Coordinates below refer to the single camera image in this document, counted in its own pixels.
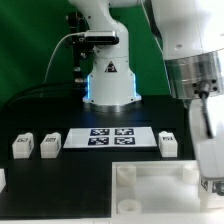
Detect white fiducial tag sheet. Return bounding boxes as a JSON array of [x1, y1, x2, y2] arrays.
[[64, 127, 157, 149]]

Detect white camera cable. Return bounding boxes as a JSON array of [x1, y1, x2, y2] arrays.
[[43, 32, 86, 84]]

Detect black camera on stand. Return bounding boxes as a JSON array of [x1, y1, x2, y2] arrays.
[[66, 12, 119, 86]]

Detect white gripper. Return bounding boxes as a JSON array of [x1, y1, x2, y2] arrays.
[[189, 96, 224, 181]]

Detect white obstacle fence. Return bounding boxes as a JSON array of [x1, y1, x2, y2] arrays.
[[0, 169, 6, 193]]

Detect white square tabletop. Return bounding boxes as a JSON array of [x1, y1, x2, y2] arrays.
[[111, 161, 224, 224]]

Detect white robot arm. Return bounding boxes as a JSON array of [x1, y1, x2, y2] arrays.
[[68, 0, 224, 181]]

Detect black cable bundle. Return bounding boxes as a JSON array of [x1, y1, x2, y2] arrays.
[[0, 81, 88, 111]]

